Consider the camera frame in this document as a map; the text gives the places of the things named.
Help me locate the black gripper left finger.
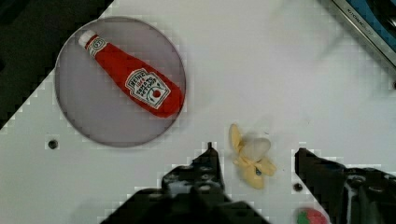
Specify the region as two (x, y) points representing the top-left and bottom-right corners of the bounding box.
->
(161, 142), (225, 197)

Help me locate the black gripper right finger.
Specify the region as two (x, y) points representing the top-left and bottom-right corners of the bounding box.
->
(294, 148), (396, 224)

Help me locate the plush peeled banana toy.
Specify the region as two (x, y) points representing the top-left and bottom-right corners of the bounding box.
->
(230, 123), (276, 189)

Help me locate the silver toaster oven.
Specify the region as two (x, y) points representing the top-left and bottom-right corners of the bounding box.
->
(330, 0), (396, 68)

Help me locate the plush strawberry toy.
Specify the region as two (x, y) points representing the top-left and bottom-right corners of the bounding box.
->
(296, 208), (328, 224)

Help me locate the red plush ketchup bottle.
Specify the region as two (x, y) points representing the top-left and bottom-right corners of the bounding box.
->
(78, 30), (184, 118)

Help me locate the round grey plate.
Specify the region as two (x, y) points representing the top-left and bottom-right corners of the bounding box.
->
(55, 17), (186, 147)

